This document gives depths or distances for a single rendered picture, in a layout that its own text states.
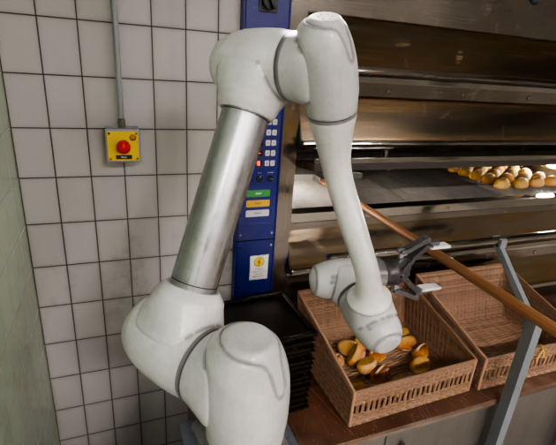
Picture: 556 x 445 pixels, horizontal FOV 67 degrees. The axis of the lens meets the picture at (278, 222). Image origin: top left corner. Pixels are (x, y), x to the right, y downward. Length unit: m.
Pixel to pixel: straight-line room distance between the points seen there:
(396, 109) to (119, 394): 1.56
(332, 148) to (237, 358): 0.44
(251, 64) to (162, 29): 0.60
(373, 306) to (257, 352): 0.34
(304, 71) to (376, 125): 0.93
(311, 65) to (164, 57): 0.71
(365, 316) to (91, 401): 1.23
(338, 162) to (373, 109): 0.84
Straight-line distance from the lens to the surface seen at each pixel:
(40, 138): 1.45
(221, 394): 0.77
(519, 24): 2.11
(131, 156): 1.37
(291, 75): 0.82
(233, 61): 0.89
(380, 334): 0.99
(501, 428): 1.98
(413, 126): 1.82
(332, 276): 1.09
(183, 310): 0.85
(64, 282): 1.61
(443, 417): 1.79
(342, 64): 0.80
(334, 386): 1.63
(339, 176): 0.91
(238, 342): 0.76
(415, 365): 1.85
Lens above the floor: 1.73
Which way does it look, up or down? 21 degrees down
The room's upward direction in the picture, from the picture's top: 4 degrees clockwise
